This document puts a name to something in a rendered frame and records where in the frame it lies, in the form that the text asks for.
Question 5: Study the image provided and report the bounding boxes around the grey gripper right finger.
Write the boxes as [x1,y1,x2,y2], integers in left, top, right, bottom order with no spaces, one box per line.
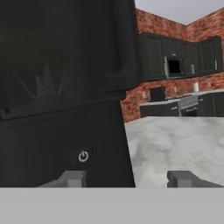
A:
[166,170,224,188]

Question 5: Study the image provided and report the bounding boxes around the dark green wall cupboards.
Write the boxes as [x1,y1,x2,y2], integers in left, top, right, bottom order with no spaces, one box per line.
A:
[139,31,224,82]

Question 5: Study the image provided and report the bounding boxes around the microwave oven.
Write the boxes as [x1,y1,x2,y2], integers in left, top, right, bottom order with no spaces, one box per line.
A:
[164,53,186,79]

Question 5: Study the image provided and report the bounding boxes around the steel oven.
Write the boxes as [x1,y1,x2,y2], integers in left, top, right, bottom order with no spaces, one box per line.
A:
[178,94,200,117]

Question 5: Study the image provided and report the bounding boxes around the black blender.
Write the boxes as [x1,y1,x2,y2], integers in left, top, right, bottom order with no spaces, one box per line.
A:
[0,0,143,188]

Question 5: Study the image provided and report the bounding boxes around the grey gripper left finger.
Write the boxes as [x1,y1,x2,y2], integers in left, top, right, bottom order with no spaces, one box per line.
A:
[37,170,88,188]

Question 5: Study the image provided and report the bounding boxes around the dark green base cupboards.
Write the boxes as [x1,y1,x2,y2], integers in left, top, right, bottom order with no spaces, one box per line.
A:
[139,90,224,119]

